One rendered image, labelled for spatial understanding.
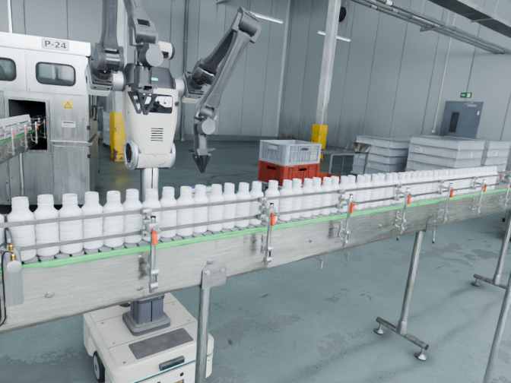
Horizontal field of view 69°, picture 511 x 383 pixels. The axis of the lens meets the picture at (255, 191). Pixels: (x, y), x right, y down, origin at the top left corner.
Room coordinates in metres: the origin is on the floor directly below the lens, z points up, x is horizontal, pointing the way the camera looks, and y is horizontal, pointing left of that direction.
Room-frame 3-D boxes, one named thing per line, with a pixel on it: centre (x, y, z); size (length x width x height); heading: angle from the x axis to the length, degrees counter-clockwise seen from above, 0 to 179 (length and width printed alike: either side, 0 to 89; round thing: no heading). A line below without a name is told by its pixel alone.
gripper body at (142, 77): (1.27, 0.40, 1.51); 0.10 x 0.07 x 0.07; 38
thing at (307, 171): (4.13, -0.36, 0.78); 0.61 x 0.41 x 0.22; 134
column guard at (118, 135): (8.51, 3.22, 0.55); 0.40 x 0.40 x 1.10; 38
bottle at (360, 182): (1.78, -0.50, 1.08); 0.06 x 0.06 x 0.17
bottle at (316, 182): (1.60, -0.26, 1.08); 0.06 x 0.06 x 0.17
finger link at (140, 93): (1.26, 0.39, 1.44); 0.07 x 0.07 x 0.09; 38
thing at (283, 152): (4.13, -0.35, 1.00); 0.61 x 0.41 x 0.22; 135
